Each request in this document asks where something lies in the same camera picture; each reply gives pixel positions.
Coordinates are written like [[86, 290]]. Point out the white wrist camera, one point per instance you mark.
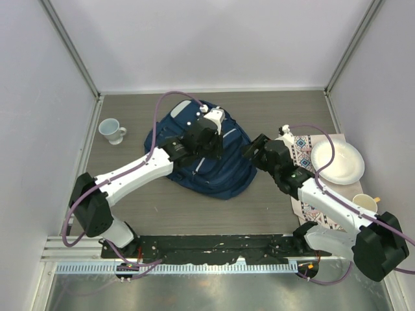
[[286, 135], [215, 115]]

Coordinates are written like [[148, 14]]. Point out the white paper plate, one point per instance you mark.
[[347, 167]]

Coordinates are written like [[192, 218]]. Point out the light blue cup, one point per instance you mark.
[[112, 131]]

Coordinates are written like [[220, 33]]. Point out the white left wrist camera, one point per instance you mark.
[[215, 115]]

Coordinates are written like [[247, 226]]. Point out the patterned white placemat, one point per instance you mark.
[[316, 199]]

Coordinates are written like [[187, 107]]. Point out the yellow cup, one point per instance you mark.
[[367, 202]]

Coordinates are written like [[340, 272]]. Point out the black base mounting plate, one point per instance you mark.
[[219, 249]]

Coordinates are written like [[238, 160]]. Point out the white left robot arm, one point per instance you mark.
[[93, 198]]

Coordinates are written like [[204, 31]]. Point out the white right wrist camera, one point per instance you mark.
[[286, 135]]

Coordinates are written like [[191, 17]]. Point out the navy blue student backpack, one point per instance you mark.
[[223, 178]]

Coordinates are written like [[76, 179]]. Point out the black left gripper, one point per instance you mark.
[[217, 153]]

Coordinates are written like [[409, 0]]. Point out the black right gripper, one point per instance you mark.
[[258, 143]]

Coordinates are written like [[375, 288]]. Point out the perforated metal rail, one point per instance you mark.
[[118, 267]]

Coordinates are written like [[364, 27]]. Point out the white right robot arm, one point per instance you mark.
[[374, 243]]

